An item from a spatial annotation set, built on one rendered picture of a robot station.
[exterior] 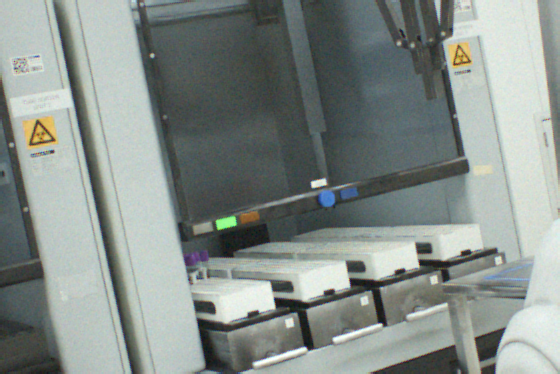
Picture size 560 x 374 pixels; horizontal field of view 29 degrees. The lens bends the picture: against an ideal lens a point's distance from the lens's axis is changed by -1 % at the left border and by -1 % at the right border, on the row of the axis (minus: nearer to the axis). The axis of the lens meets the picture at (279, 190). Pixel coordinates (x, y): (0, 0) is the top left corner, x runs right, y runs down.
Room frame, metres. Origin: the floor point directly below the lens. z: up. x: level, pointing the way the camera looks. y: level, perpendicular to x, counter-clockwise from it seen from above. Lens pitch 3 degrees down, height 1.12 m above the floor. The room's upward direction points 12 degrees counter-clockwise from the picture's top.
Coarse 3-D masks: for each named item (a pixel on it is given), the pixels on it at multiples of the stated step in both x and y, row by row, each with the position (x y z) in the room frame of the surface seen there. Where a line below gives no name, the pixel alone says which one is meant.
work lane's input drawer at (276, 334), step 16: (208, 320) 1.90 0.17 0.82; (240, 320) 1.83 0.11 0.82; (256, 320) 1.83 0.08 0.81; (272, 320) 1.84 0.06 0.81; (288, 320) 1.85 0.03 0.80; (208, 336) 1.88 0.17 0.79; (224, 336) 1.81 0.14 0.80; (240, 336) 1.81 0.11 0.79; (256, 336) 1.82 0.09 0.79; (272, 336) 1.84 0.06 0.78; (288, 336) 1.85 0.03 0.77; (208, 352) 1.89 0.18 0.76; (224, 352) 1.83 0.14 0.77; (240, 352) 1.81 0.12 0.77; (256, 352) 1.82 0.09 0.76; (272, 352) 1.83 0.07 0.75; (288, 352) 1.80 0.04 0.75; (304, 352) 1.81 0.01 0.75; (240, 368) 1.80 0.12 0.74; (256, 368) 1.77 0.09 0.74
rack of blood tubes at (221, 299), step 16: (192, 288) 2.01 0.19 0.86; (208, 288) 1.96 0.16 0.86; (224, 288) 1.91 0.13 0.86; (240, 288) 1.87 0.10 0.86; (256, 288) 1.87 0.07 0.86; (208, 304) 2.03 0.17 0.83; (224, 304) 1.84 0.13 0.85; (240, 304) 1.86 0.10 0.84; (256, 304) 1.87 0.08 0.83; (272, 304) 1.88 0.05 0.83; (224, 320) 1.84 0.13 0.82
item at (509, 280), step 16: (528, 256) 1.86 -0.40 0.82; (480, 272) 1.80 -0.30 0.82; (496, 272) 1.77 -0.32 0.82; (512, 272) 1.73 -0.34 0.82; (528, 272) 1.70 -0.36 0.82; (448, 288) 1.76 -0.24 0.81; (464, 288) 1.72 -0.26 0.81; (480, 288) 1.68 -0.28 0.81; (496, 288) 1.65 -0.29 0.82; (512, 288) 1.61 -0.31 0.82; (448, 304) 1.77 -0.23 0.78; (464, 304) 1.76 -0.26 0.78; (464, 320) 1.76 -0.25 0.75; (464, 336) 1.76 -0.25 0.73; (464, 352) 1.76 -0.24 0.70; (464, 368) 1.76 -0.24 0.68
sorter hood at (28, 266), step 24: (0, 72) 1.75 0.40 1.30; (0, 96) 1.74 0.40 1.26; (0, 120) 1.74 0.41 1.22; (0, 144) 1.74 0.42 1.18; (0, 168) 1.74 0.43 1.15; (0, 192) 1.73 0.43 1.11; (24, 192) 1.75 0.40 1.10; (0, 216) 1.73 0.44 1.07; (24, 216) 1.74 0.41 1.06; (0, 240) 1.73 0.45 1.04; (24, 240) 1.74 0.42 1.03; (0, 264) 1.72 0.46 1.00; (24, 264) 1.73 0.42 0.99
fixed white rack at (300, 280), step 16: (240, 272) 2.13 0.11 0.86; (256, 272) 2.06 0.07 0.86; (272, 272) 2.00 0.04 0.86; (288, 272) 1.96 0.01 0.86; (304, 272) 1.91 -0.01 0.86; (320, 272) 1.93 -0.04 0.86; (336, 272) 1.94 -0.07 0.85; (272, 288) 2.08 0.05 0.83; (288, 288) 2.12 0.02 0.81; (304, 288) 1.91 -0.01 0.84; (320, 288) 1.92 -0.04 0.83; (336, 288) 1.94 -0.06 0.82
